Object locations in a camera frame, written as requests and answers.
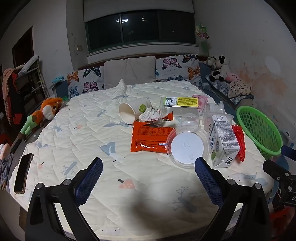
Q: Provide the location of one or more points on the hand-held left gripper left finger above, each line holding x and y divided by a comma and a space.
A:
90, 178

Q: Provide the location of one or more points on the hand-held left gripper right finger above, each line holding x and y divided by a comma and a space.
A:
208, 180

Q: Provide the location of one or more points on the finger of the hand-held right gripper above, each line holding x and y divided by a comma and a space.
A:
289, 153
275, 168

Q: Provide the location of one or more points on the green plastic basket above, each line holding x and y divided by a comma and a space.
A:
259, 129

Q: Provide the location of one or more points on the red foam fruit net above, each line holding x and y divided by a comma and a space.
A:
239, 139

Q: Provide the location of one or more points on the white milk carton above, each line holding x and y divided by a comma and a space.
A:
223, 136

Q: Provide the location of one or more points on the clear plastic cup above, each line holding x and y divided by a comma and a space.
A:
207, 121

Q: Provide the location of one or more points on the orange snack packet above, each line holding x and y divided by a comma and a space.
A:
148, 136

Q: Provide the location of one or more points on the clear plastic bag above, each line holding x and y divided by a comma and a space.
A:
217, 106

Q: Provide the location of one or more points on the small orange wrapper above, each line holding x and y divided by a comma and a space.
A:
167, 117

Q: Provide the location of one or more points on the pink packet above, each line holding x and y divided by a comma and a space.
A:
202, 99

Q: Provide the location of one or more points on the clear bottle with yellow label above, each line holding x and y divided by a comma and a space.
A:
182, 103

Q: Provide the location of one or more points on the white paper cup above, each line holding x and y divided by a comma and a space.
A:
138, 106

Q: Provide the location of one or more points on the white paper wrapper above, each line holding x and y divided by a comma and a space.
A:
150, 114

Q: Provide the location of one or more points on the red plastic stool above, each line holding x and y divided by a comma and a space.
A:
281, 214

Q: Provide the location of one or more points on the black smartphone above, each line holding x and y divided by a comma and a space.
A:
23, 172

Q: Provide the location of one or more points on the spotted beige cloth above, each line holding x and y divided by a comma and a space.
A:
240, 89

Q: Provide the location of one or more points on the orange plush toy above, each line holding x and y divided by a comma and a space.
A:
49, 107

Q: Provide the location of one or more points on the grey cloth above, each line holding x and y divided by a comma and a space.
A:
4, 169

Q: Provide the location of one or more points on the pink plush toy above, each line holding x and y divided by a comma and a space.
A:
232, 77

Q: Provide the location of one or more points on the blue striped mat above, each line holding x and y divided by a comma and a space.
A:
219, 87

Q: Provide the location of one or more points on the small butterfly print pillow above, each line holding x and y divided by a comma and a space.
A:
89, 81

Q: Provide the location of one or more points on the teal plastic object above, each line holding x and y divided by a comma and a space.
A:
57, 79

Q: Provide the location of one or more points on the narrow grey pillow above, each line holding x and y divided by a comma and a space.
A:
114, 74

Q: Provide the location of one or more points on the black and white plush toy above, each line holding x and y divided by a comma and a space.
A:
217, 67

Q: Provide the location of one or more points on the hanging clothes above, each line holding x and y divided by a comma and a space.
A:
10, 92

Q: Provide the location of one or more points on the large butterfly print pillow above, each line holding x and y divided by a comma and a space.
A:
178, 67

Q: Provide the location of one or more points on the wide grey pillow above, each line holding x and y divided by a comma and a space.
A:
141, 69

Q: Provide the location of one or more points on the artificial flowers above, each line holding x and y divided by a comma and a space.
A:
202, 34

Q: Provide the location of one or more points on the dark window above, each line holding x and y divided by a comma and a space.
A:
138, 30

